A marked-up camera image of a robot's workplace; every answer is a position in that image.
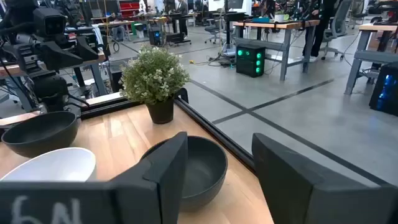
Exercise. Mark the computer tower with blue light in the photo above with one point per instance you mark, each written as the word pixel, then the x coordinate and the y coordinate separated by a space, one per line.
pixel 385 90

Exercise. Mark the grey office chair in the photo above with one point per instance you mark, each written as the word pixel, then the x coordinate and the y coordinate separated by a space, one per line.
pixel 337 25

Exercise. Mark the person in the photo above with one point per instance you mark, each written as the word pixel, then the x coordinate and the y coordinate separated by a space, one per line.
pixel 182 15
pixel 117 29
pixel 318 28

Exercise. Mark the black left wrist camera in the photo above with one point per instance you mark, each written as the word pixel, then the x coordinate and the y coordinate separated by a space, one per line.
pixel 49 21

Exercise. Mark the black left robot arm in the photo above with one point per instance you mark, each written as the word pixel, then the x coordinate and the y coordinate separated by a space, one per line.
pixel 51 91

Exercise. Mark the wooden workbench with grey legs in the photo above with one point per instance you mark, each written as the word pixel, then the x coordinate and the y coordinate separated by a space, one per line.
pixel 367 56
pixel 98 81
pixel 276 25

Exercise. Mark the green plant in black pot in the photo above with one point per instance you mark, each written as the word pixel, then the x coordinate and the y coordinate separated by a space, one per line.
pixel 154 77

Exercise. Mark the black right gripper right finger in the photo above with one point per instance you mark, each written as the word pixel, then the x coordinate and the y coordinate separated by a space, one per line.
pixel 304 193

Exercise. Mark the black office chair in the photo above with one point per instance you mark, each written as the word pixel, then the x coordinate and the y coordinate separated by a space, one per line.
pixel 213 29

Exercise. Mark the small plant in white pot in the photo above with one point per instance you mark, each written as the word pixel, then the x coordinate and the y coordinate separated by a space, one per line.
pixel 279 17

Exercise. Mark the white bowl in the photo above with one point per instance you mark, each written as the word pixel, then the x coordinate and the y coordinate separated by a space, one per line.
pixel 53 166

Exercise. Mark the red cabinet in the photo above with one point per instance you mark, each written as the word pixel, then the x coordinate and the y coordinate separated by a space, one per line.
pixel 129 9

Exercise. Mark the computer tower with green lights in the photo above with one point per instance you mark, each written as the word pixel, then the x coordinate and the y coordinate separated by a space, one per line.
pixel 250 60

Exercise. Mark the black computer box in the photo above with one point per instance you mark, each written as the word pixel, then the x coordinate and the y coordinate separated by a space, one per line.
pixel 155 38

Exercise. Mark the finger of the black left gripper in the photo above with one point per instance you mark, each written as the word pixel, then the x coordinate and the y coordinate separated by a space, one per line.
pixel 87 49
pixel 60 57

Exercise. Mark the black table edge rail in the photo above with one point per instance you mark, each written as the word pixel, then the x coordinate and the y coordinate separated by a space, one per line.
pixel 214 133

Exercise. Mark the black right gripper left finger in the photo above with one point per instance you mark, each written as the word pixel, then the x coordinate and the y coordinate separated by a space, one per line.
pixel 136 193

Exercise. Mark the dark grey bowl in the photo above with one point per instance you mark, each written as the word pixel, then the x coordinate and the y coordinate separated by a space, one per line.
pixel 40 133
pixel 205 174

